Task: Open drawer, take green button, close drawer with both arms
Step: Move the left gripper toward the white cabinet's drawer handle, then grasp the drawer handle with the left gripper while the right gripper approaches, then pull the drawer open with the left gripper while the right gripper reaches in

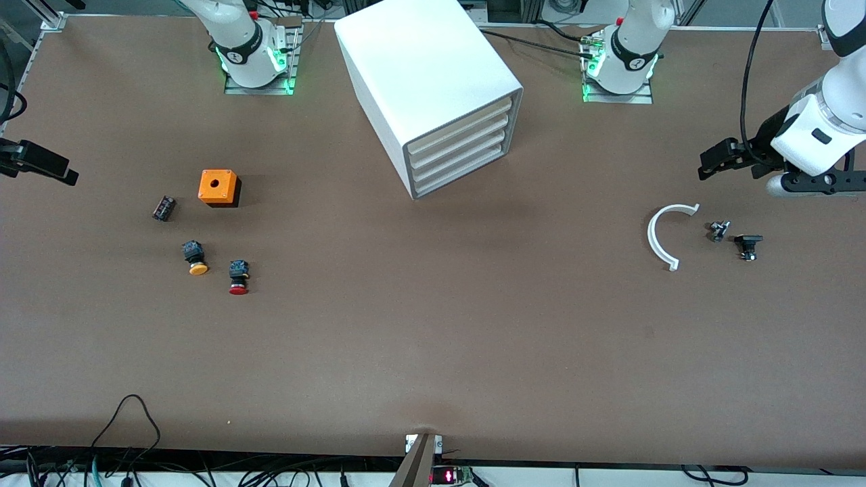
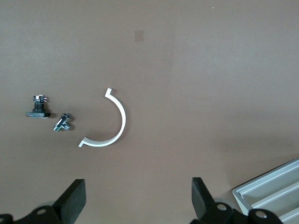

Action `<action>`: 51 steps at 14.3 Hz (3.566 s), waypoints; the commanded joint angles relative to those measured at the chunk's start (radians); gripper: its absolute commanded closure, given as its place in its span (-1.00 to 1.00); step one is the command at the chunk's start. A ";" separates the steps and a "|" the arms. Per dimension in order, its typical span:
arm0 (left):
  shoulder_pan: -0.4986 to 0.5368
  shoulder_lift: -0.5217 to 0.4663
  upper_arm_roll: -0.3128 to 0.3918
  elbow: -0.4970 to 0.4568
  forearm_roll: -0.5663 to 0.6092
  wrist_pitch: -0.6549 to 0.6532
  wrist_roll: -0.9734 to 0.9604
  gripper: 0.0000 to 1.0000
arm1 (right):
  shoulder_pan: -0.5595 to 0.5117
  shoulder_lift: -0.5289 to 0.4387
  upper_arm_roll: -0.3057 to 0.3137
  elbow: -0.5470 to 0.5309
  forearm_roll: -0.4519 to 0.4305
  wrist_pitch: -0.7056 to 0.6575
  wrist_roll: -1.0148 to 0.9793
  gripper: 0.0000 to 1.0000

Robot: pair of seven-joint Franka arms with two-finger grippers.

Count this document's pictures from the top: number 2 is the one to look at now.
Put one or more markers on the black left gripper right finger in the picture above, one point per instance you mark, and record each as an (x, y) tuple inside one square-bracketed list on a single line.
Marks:
[(202, 200)]

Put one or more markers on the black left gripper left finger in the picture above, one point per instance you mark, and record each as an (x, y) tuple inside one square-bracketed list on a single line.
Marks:
[(70, 203)]

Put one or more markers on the chrome valve fitting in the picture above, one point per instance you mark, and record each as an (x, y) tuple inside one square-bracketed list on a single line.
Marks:
[(61, 123)]

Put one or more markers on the black push button switch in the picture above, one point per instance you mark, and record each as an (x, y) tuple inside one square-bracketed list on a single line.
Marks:
[(37, 114)]

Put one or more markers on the white semicircular bracket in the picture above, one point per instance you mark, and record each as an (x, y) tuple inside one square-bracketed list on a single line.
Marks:
[(123, 119)]

